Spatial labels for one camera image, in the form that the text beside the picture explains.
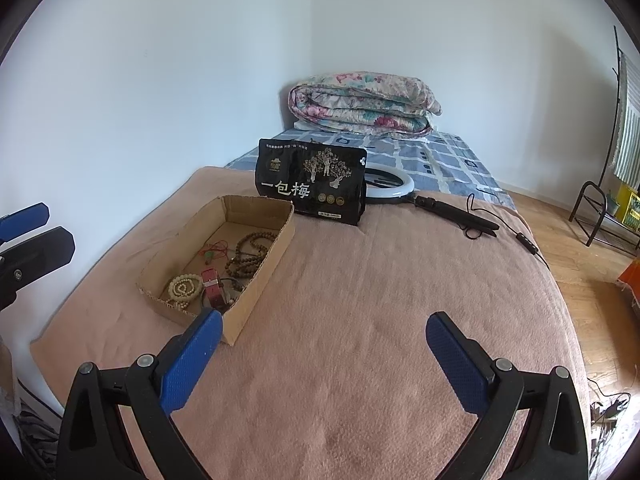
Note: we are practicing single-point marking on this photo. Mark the pink blanket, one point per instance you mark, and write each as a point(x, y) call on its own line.
point(350, 310)

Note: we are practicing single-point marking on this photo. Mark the blue checked bed sheet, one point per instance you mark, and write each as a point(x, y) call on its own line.
point(440, 160)

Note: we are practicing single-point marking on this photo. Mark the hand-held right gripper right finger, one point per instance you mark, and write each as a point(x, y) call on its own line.
point(455, 365)

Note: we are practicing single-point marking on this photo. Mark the dark cloth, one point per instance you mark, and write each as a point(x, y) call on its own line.
point(35, 440)

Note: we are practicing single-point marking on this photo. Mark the orange patterned box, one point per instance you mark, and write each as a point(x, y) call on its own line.
point(632, 280)

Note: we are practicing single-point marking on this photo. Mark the yellow green box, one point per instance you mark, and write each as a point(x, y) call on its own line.
point(630, 207)

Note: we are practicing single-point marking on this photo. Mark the black folded light stand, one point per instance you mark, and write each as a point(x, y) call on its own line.
point(460, 216)

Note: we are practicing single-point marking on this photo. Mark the cardboard box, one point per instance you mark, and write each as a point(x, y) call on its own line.
point(260, 270)

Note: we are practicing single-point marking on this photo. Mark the folded floral quilt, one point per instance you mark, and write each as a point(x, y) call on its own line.
point(360, 105)

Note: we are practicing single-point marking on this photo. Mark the green striped cloth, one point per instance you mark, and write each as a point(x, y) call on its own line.
point(630, 135)

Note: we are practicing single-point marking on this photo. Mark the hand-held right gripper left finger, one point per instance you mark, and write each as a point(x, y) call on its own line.
point(192, 360)

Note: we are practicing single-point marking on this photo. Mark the black metal rack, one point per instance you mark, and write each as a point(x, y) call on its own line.
point(594, 183)

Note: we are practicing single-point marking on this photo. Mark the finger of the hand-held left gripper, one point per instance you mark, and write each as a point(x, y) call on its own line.
point(25, 220)
point(45, 250)

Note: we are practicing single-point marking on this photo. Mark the red wristband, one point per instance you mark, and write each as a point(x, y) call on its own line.
point(214, 287)

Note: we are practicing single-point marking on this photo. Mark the black snack bag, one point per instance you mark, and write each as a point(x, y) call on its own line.
point(310, 185)

